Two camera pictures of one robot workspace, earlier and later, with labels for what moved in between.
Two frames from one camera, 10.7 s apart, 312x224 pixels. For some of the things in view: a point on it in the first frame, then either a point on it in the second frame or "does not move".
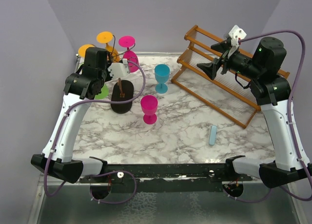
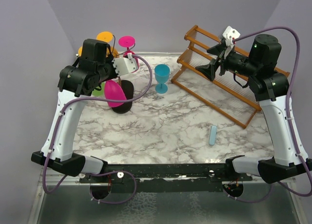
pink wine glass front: x=127 y=41 does not move
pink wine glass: x=149 y=105 -> x=113 y=90
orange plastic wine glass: x=106 y=37 does not move
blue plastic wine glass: x=162 y=72 does not move
